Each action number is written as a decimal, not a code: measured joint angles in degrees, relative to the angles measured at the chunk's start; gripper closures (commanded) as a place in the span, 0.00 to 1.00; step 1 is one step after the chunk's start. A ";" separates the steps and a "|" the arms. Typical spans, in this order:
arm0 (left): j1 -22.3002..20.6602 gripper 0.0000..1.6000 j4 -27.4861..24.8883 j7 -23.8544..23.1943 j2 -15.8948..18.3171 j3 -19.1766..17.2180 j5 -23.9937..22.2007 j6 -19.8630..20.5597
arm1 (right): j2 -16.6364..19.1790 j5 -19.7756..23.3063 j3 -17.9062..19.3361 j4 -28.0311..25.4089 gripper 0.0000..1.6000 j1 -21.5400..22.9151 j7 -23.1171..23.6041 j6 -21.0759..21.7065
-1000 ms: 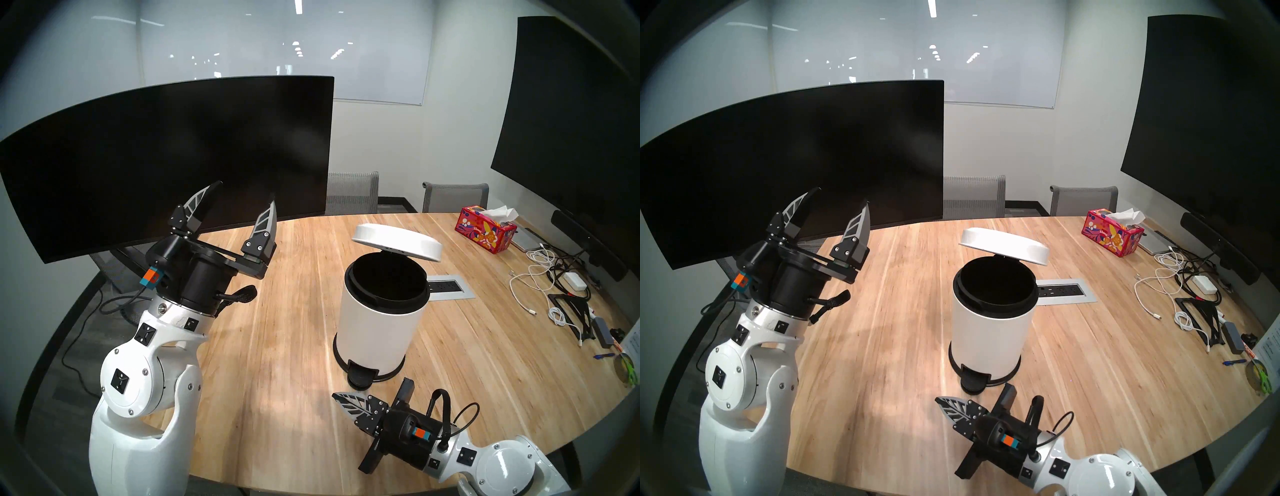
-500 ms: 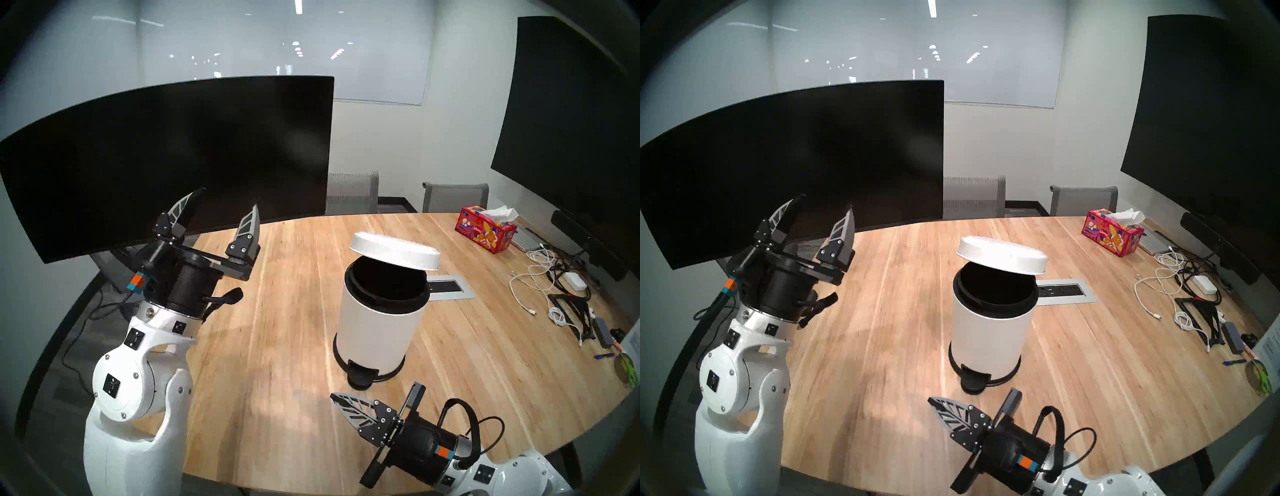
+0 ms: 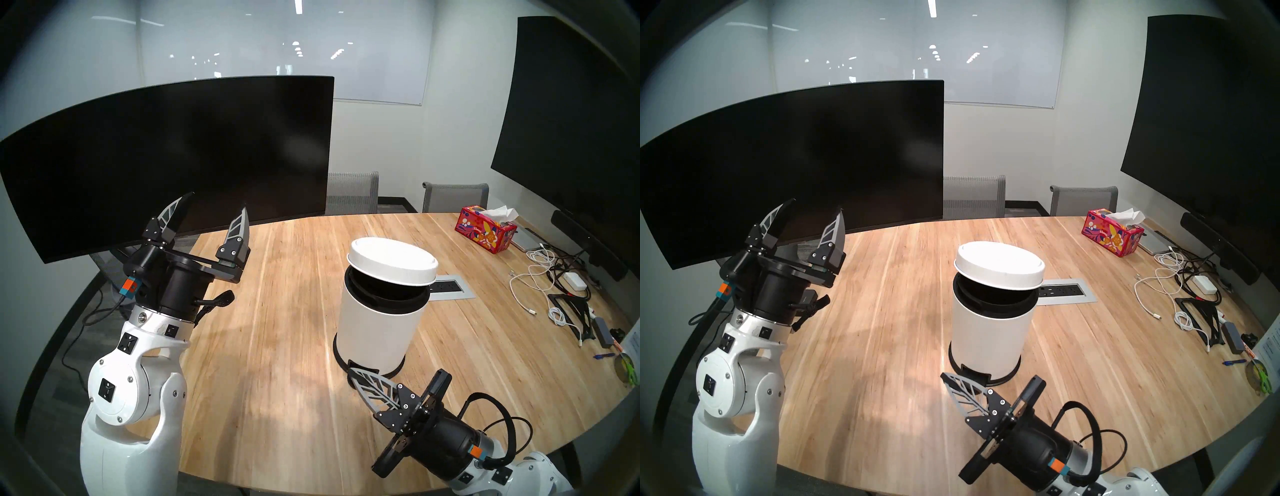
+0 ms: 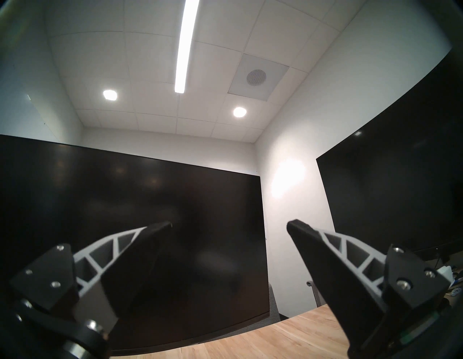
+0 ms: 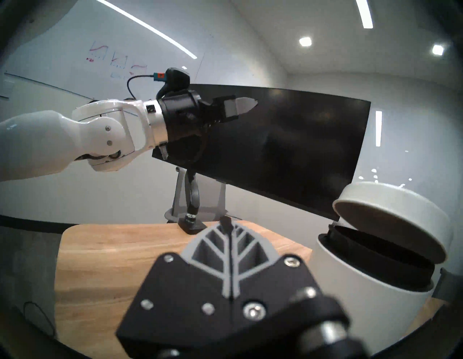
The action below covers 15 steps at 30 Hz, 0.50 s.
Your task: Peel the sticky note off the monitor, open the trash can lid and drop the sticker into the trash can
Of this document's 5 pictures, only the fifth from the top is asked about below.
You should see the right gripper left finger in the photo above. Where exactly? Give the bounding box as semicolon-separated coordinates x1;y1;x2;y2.
116;218;233;350

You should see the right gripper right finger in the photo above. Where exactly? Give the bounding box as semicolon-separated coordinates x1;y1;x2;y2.
230;220;322;322

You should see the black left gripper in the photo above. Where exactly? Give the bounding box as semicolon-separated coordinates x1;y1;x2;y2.
156;90;258;143

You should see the white pedal trash can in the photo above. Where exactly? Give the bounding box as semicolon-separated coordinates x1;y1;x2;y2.
310;181;453;342

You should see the curved black desk monitor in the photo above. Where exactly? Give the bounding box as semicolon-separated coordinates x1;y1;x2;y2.
152;84;372;222

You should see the linear ceiling light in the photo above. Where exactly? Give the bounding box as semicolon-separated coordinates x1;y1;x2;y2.
356;0;374;29

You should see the whiteboard with red scribbles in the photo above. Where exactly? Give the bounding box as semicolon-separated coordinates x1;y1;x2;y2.
0;0;207;109

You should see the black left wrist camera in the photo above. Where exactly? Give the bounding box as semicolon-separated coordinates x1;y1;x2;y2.
152;68;191;98

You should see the black left camera cable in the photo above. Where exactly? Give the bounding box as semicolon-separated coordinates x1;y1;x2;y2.
127;73;156;101

